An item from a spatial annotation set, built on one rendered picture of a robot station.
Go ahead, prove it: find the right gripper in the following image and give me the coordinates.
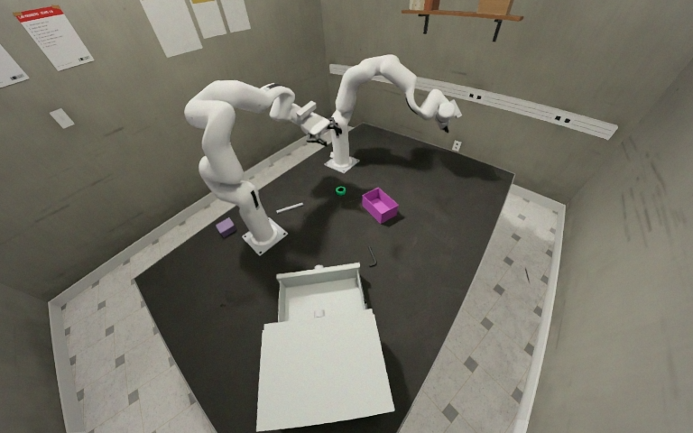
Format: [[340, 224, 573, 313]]
[[300, 114, 342, 147]]

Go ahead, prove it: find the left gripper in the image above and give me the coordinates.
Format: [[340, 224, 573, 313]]
[[434, 110, 450, 133]]

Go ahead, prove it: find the grey cabinet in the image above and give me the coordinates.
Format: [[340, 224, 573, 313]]
[[256, 263, 394, 431]]

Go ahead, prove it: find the small purple block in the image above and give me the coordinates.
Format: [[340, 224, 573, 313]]
[[216, 218, 237, 237]]

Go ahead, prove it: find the purple open-top box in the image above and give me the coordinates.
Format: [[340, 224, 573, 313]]
[[362, 188, 398, 224]]

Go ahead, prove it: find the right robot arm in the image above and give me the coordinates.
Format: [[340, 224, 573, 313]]
[[185, 80, 317, 246]]

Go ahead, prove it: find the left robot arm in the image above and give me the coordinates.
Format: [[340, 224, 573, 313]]
[[330, 55, 462, 168]]

